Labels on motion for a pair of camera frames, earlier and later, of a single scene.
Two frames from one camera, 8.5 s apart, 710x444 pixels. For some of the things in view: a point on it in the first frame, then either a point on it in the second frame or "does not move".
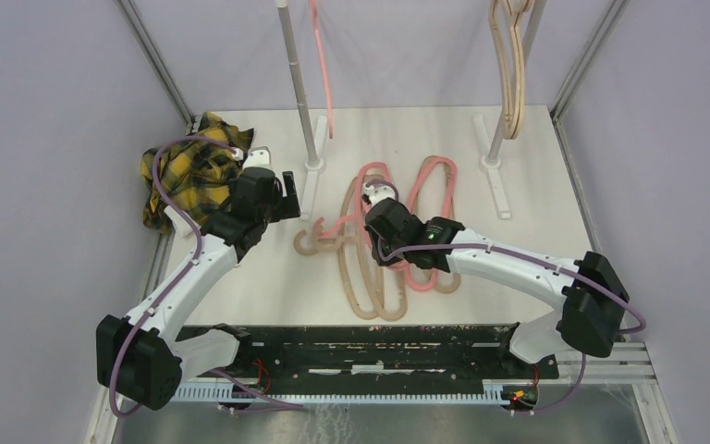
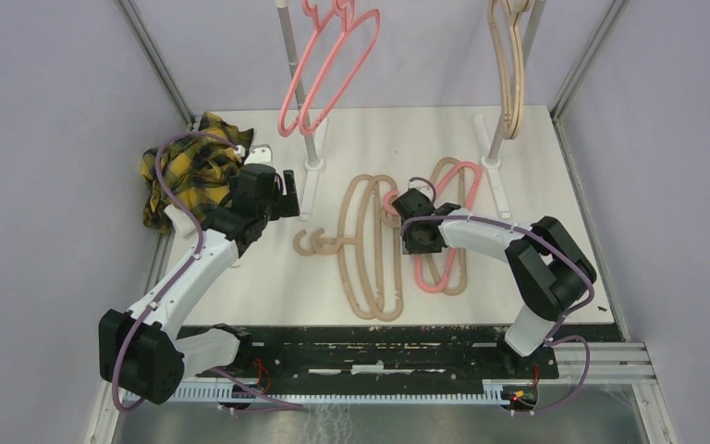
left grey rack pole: (311, 151) does not move
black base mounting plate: (348, 358) does not move
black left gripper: (281, 206) does not move
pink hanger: (313, 6) -> (312, 12)
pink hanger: (329, 228) -> (345, 9)
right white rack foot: (492, 164) does not move
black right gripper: (378, 254) -> (410, 244)
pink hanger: (421, 178) -> (387, 206)
